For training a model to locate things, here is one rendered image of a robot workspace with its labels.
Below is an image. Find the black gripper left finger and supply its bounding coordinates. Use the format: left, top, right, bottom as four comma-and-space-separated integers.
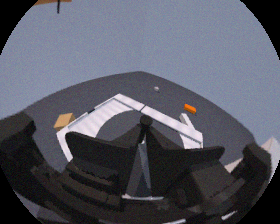
64, 123, 141, 194

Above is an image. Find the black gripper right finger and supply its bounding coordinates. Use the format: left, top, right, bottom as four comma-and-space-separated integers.
145, 125, 225, 198

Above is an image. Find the small tan block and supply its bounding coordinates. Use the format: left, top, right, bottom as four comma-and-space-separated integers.
55, 113, 76, 132

